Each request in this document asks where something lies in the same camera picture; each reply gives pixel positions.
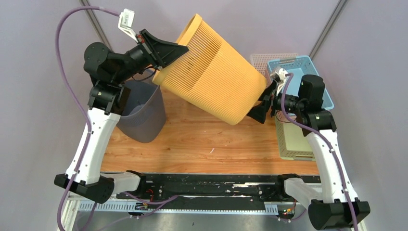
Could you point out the black metal base rail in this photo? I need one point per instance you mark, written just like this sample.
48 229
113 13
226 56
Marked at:
211 192

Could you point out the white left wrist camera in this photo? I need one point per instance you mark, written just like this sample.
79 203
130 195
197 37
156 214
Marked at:
125 23

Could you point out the left aluminium frame post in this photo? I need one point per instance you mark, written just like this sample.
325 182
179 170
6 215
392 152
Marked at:
95 23

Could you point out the large white plastic basket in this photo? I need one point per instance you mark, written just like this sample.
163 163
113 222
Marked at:
260 60

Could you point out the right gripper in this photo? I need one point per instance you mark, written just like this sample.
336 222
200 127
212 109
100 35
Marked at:
259 112

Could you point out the grey and yellow laundry bin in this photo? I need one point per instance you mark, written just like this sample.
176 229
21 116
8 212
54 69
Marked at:
144 115

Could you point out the aluminium frame post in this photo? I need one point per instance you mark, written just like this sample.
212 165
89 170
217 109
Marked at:
328 27
95 23

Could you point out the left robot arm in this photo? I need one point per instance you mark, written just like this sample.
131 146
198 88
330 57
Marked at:
107 100

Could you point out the pink plastic basket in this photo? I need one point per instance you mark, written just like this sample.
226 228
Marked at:
280 116

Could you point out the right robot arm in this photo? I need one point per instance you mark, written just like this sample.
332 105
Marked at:
337 205

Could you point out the right aluminium frame post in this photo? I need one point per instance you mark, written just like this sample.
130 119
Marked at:
328 27

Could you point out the yellow slatted laundry bin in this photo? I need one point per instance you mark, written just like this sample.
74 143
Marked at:
212 75

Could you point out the light blue plastic basket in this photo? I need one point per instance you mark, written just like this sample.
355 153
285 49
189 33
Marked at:
299 66

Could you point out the green plastic basket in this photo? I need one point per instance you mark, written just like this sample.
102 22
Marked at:
292 144

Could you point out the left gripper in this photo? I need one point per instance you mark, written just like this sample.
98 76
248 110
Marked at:
159 53

